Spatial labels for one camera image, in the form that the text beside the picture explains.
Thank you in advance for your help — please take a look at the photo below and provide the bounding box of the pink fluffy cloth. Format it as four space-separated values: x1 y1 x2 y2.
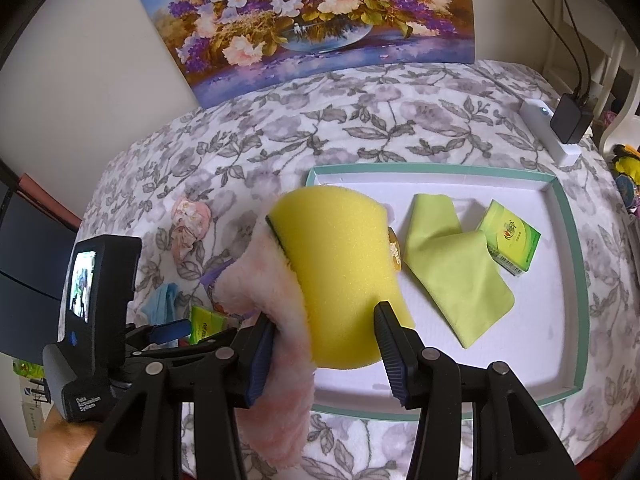
214 226 317 470

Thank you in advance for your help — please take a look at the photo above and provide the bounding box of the light green cloth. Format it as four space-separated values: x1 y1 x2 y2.
402 194 515 349

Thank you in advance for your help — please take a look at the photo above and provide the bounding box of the green tissue pack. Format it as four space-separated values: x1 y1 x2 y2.
477 200 540 276

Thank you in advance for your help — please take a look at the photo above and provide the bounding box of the yellow sponge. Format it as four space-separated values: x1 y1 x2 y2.
267 185 414 370

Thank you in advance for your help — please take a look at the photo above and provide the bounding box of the blue face mask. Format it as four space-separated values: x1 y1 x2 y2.
140 283 179 325

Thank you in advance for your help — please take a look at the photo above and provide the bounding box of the person's left hand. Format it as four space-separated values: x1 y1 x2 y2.
32 406 100 480

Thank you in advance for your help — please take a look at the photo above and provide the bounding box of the green white tube package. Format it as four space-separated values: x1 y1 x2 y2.
190 306 241 346

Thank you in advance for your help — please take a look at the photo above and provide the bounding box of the dark cabinet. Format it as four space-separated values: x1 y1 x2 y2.
0 164 77 364

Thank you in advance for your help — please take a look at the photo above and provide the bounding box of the teal white shallow box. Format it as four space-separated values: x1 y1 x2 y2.
306 162 589 406

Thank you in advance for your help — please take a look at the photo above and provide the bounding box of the white power strip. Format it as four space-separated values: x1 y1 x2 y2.
518 99 582 167

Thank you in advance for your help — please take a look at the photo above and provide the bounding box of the black power adapter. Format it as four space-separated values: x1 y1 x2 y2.
550 93 593 144

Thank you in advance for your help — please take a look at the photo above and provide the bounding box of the flower still-life painting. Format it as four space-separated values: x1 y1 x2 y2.
140 0 475 108

